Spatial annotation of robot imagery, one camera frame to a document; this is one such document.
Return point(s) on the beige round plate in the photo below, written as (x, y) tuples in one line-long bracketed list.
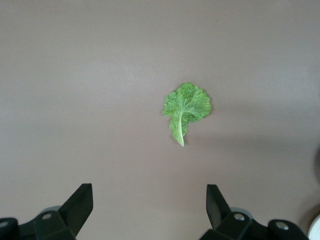
[(315, 230)]

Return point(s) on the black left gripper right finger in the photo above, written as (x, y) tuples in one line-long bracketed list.
[(220, 217)]

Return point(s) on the brown table cover mat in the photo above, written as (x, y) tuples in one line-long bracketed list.
[(75, 75)]

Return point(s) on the green lettuce leaf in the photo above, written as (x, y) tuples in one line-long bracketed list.
[(185, 105)]

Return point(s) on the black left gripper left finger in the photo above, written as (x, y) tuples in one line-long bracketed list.
[(72, 215)]

